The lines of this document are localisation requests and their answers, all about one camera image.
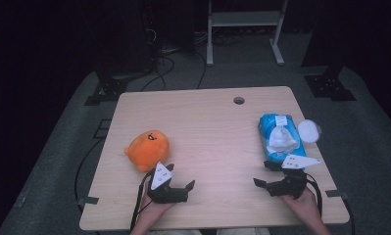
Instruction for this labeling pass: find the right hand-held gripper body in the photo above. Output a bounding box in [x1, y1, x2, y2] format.
[266, 154, 323, 201]

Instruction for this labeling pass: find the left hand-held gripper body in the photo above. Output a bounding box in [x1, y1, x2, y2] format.
[146, 161, 189, 205]

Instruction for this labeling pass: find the white wet wipe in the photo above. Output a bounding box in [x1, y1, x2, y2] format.
[266, 125, 299, 155]

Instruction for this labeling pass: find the orange plush toy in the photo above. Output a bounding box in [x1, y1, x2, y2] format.
[123, 130, 171, 173]

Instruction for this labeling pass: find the blue wet wipe pack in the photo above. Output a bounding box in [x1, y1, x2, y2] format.
[258, 113, 322, 171]

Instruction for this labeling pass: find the person's left hand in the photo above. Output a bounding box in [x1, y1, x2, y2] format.
[139, 192, 175, 227]

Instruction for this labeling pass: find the person's right hand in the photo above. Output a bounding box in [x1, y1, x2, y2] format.
[278, 187, 318, 223]

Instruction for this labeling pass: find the grey tape strip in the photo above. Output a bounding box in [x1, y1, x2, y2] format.
[324, 189, 350, 201]
[76, 195, 100, 208]

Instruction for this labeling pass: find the black floor tape outline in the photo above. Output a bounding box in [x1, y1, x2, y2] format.
[92, 118, 113, 140]

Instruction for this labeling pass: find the black stand with flat base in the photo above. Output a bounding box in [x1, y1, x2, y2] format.
[301, 0, 358, 103]

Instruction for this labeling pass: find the black stand with cross base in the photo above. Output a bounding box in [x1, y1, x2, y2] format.
[83, 0, 159, 107]

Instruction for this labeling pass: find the white metal stand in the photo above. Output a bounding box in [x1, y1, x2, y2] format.
[206, 0, 289, 68]

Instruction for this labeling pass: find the left hand-held gripper black cable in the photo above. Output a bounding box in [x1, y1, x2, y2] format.
[129, 170, 156, 231]

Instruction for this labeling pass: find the hand-held gripper black cable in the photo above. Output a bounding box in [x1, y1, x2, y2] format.
[305, 172, 324, 218]
[129, 170, 156, 231]

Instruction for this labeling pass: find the right hand-held gripper black cable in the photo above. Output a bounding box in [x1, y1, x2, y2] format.
[305, 172, 324, 218]

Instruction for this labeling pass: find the black floor cable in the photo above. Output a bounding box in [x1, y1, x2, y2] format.
[140, 54, 176, 93]
[73, 138, 105, 212]
[193, 49, 208, 90]

